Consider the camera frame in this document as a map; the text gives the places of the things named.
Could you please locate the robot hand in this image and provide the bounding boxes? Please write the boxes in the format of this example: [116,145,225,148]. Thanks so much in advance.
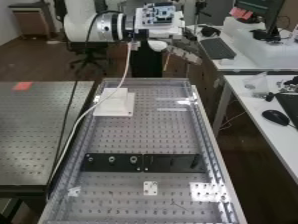
[133,2,207,65]

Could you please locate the wooden chopstick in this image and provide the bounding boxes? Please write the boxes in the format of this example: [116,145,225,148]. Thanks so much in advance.
[161,55,172,72]

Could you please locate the black keyboard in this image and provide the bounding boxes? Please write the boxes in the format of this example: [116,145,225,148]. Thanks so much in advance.
[199,36,238,61]

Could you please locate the black office chair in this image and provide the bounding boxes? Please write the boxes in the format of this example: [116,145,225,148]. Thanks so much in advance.
[65,39,111,70]

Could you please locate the computer monitor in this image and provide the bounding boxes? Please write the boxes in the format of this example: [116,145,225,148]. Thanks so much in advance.
[233,0,288,43]

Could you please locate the white desk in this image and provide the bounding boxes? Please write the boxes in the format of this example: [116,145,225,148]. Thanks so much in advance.
[185,22,298,74]
[212,74,298,183]

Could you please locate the small white box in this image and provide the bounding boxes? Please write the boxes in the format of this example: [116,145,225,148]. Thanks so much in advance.
[92,87,137,118]

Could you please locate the clear plastic bag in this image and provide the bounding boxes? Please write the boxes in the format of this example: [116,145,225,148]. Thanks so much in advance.
[242,71,272,99]

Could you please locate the wooden cabinet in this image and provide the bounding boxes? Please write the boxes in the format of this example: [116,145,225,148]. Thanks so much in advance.
[8,2,54,38]

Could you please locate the clear box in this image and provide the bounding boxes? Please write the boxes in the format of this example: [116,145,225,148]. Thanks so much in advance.
[38,76,249,224]

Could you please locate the black computer mouse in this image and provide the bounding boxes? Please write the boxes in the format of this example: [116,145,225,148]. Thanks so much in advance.
[261,108,292,127]

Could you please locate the black plate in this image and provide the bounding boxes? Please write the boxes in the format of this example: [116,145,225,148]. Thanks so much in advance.
[80,152,209,174]

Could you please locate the small white square plate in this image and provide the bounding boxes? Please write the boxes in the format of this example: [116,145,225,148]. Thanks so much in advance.
[141,180,160,197]

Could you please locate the white cable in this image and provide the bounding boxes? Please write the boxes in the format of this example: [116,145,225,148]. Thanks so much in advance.
[47,41,135,189]

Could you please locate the black cable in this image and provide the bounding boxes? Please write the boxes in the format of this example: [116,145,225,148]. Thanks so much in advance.
[44,79,80,201]

